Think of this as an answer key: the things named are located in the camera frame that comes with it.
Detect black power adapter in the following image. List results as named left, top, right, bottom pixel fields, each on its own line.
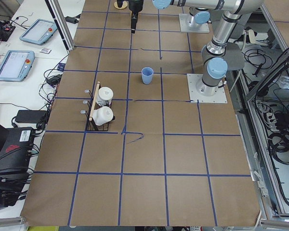
left=15, top=110, right=46, bottom=123

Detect black wire mug rack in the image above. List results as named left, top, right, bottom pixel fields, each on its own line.
left=80, top=81, right=115, bottom=131

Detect teach pendant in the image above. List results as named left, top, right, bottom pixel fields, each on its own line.
left=19, top=19, right=57, bottom=45
left=0, top=50, right=35, bottom=82

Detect wooden cup tree stand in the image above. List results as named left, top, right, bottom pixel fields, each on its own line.
left=114, top=0, right=128, bottom=10

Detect white mug upper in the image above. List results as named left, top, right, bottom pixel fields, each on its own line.
left=96, top=87, right=114, bottom=106

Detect teach pendant far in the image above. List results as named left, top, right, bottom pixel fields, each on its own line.
left=19, top=19, right=57, bottom=45

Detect black computer box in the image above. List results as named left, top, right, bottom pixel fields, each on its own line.
left=0, top=127, right=36, bottom=176

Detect light blue plastic cup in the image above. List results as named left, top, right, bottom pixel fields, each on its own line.
left=141, top=67, right=154, bottom=85

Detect black gripper body long fingers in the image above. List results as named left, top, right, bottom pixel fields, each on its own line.
left=128, top=0, right=144, bottom=13

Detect white mug lower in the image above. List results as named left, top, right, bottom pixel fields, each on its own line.
left=93, top=106, right=114, bottom=126

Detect grey office chair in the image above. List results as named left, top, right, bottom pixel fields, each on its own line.
left=224, top=42, right=245, bottom=71

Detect white mug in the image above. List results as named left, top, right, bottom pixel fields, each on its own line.
left=93, top=106, right=114, bottom=126
left=96, top=87, right=114, bottom=106

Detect small printed label card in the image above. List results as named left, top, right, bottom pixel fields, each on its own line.
left=40, top=48, right=52, bottom=54

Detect small black power brick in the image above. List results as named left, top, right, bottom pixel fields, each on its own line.
left=65, top=16, right=79, bottom=24

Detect teach pendant near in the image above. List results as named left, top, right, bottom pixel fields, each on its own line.
left=0, top=50, right=35, bottom=82

